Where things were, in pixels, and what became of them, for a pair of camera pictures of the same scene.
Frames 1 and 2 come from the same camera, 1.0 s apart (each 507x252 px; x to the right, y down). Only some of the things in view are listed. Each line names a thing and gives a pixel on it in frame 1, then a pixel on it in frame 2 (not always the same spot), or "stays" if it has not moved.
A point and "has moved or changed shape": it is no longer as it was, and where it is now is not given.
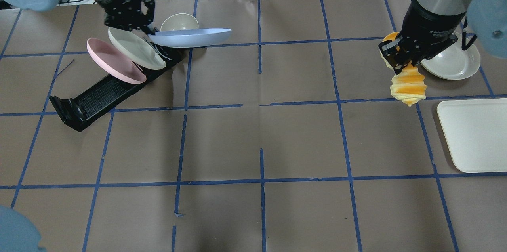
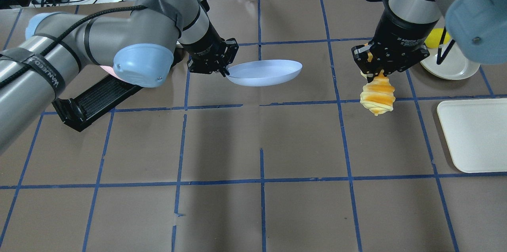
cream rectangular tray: [476, 130] stays
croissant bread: [408, 86] → [378, 96]
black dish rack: [85, 108] stays
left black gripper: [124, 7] → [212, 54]
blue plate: [189, 37] has moved or changed shape
